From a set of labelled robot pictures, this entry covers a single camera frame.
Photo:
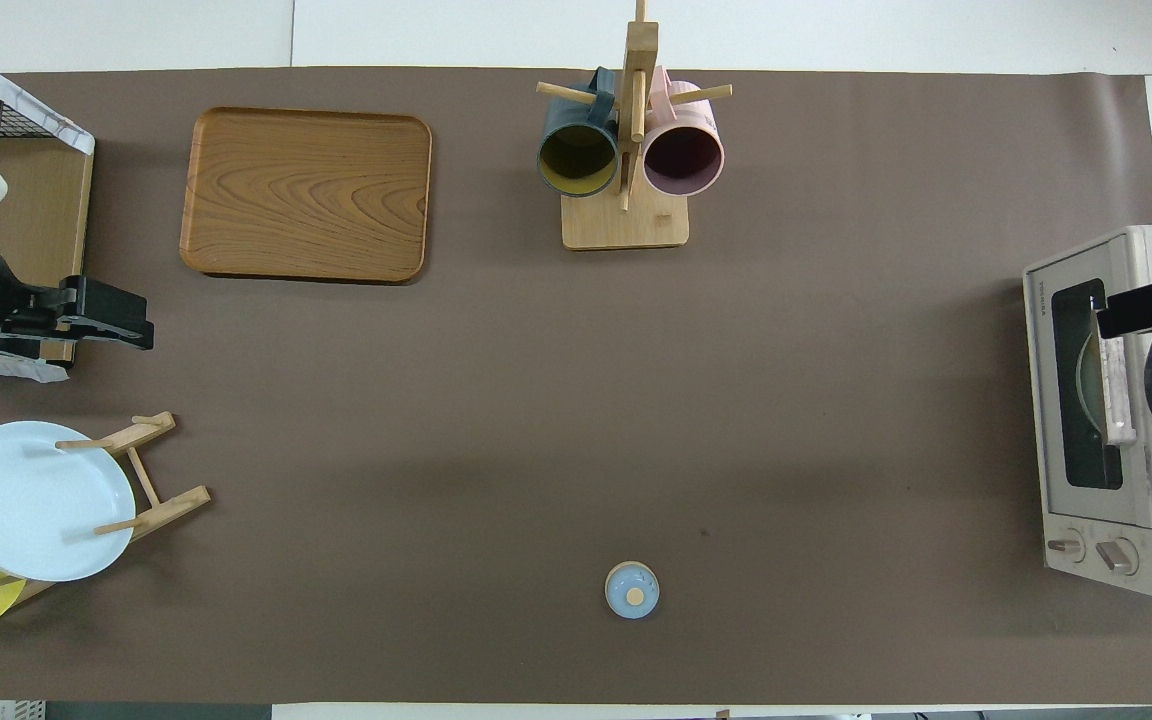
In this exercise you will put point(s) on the light blue plate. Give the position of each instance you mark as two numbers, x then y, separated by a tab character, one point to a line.
31	500

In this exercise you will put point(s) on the dark blue mug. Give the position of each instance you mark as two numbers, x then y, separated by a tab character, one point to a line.
561	115

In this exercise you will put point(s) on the wooden serving tray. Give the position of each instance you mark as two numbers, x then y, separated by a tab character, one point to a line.
306	195

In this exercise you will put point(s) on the small blue round bell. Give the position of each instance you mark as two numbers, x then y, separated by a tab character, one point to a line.
631	590

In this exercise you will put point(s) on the wooden mug tree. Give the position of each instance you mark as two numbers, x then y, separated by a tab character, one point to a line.
626	225

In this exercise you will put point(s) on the pink mug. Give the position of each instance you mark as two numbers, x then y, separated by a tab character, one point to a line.
686	155

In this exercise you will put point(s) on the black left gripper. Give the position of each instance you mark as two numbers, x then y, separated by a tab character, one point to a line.
101	305

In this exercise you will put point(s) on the brown table mat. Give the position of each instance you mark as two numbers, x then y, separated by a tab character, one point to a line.
536	400

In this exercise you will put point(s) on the wooden plate rack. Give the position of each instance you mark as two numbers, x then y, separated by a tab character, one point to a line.
176	505

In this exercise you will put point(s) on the pale green plate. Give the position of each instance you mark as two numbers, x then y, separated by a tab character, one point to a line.
1088	385

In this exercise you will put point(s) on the white cloth strip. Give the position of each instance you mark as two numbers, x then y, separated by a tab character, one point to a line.
6	368

